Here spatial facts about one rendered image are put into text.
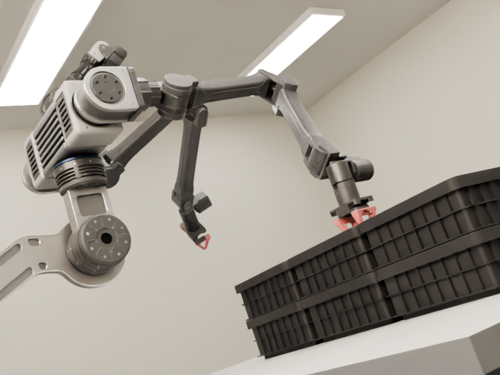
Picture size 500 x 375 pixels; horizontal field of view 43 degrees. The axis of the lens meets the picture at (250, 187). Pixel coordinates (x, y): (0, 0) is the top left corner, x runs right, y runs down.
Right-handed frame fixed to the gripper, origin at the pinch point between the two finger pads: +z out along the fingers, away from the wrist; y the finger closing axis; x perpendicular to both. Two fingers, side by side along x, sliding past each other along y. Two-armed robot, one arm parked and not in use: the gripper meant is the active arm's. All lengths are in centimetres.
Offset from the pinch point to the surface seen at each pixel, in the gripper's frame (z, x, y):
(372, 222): -1.2, 9.0, -14.1
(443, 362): 22, 55, -65
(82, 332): -25, -30, 334
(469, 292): 18.5, 8.3, -31.4
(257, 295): 3.2, 7.9, 41.3
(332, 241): -1.2, 9.0, 0.4
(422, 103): -126, -324, 222
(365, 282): 10.3, 8.9, -5.5
